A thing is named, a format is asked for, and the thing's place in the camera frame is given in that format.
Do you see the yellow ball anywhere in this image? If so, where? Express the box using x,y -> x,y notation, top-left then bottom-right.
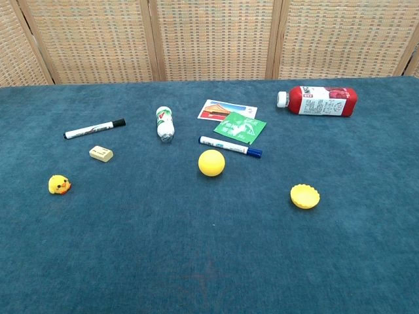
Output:
198,149 -> 227,178

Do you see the red juice bottle white cap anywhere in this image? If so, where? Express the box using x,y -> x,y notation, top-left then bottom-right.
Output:
277,86 -> 359,118

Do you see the yellow rubber duck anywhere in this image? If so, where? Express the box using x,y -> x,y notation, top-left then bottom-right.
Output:
48,175 -> 72,196

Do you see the green square sachet packet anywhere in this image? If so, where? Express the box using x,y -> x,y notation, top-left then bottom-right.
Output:
213,111 -> 267,145

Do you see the printed postcard with red building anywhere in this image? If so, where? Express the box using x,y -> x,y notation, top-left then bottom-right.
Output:
197,99 -> 258,122

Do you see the small clear green-label bottle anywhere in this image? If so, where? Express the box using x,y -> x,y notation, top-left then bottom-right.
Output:
155,106 -> 175,143

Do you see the blue plush table cloth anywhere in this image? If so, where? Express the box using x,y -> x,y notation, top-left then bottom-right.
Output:
0,75 -> 419,314

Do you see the yellow scalloped plastic cap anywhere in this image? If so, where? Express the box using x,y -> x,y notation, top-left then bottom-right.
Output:
289,184 -> 321,210

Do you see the cream rectangular eraser block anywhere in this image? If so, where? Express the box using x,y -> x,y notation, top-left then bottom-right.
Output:
88,145 -> 114,162

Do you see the woven wooden folding screen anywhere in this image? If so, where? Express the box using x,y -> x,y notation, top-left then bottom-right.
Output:
0,0 -> 419,88

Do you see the blue capped whiteboard marker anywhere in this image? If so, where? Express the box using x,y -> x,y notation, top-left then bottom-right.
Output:
198,135 -> 263,159

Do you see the black capped whiteboard marker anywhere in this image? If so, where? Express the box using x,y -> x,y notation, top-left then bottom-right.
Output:
64,118 -> 126,140

